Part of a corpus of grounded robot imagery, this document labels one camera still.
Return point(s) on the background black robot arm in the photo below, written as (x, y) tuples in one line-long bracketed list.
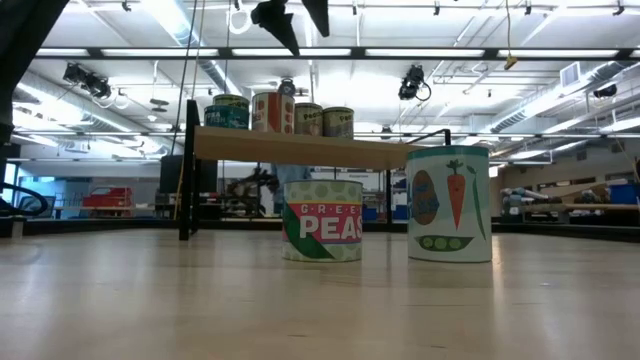
[(252, 187)]

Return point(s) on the teal tuna fish can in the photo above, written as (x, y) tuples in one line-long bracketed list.
[(226, 117)]

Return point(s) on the black aluminium table frame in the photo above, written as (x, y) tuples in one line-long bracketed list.
[(550, 231)]

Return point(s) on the wooden shelf with black legs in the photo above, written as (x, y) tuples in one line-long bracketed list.
[(300, 150)]

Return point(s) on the black ceiling device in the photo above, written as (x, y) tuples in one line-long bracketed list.
[(605, 91)]

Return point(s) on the yellow-green labelled tin can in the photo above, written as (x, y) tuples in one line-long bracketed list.
[(231, 100)]

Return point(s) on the red tomato tin can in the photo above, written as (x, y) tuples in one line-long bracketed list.
[(272, 112)]

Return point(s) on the wooden workbench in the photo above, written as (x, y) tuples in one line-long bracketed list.
[(600, 206)]

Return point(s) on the black overhead camera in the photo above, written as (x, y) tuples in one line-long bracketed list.
[(411, 85)]

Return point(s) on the peaches tin can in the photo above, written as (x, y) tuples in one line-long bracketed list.
[(338, 122), (308, 120)]

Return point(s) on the person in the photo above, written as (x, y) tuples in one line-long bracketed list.
[(292, 172)]

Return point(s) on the short silver post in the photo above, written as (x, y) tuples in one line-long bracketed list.
[(17, 227)]

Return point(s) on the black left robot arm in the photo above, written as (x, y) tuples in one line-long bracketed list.
[(20, 40)]

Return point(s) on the round dark ceiling device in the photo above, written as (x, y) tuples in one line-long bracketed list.
[(286, 87)]

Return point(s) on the blue storage bin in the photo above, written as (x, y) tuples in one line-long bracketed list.
[(370, 214), (400, 212), (622, 193)]

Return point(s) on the white ceiling vent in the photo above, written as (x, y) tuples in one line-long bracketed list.
[(570, 75)]

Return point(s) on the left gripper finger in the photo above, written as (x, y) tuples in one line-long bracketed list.
[(277, 17), (320, 12)]

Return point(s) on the green peas tin can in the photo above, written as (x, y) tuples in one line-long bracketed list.
[(322, 225)]

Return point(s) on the black cabinet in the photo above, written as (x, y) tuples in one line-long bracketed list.
[(172, 175)]

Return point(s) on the carrot vegetables tin can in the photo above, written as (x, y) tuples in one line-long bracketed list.
[(450, 200)]

